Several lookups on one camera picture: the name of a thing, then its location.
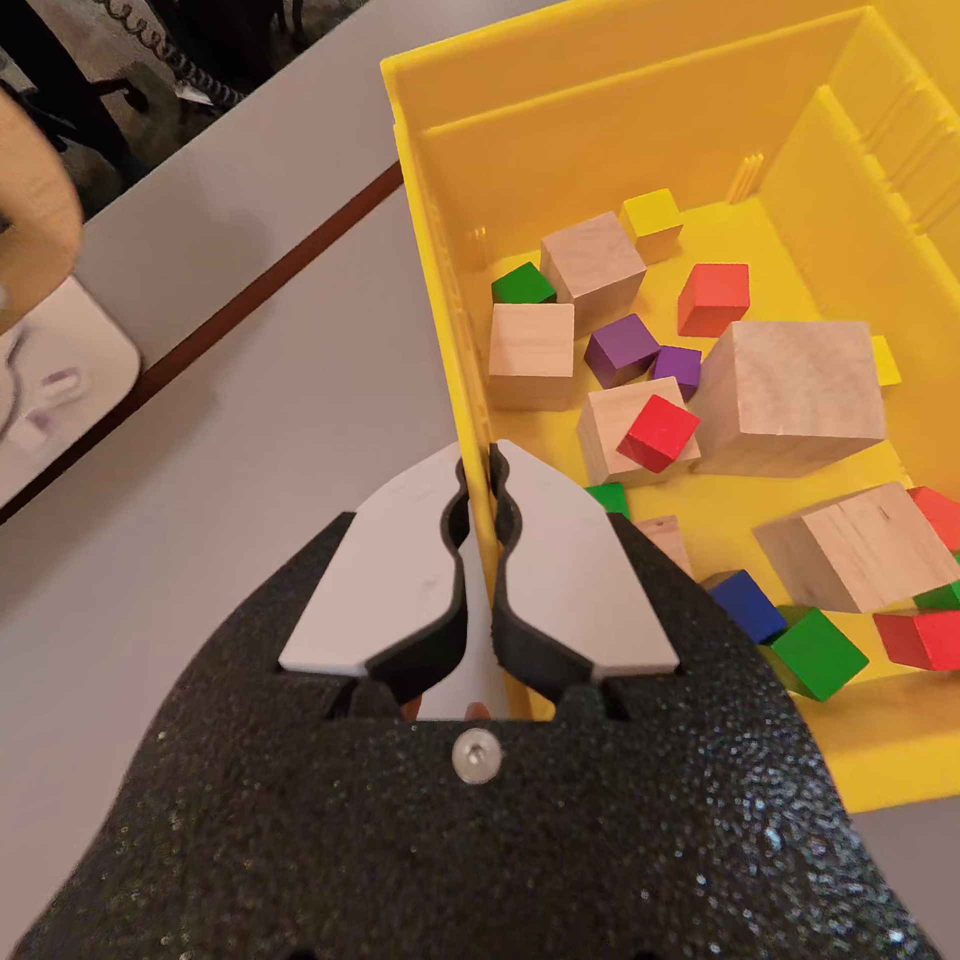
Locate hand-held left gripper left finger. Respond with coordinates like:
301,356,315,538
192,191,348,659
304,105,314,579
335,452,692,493
277,441,471,704

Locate yellow plastic bin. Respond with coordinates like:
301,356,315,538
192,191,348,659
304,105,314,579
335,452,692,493
380,0,960,815

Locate heap of small coloured cubes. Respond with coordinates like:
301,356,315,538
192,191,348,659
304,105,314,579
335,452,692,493
491,187,960,702

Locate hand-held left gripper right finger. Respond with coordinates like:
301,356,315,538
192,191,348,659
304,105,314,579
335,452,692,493
489,439,681,704

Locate black furniture leg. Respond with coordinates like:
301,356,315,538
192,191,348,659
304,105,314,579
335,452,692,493
0,0,151,181

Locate pile of plain wooden cubes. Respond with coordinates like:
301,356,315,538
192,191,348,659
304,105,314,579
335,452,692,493
489,211,960,615

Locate black coiled cable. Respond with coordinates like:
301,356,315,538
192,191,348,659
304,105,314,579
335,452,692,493
93,0,245,106

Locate tan rounded object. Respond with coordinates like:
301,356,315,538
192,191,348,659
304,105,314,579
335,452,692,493
0,90,85,335

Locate white rounded board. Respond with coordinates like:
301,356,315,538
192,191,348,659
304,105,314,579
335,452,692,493
0,276,142,511

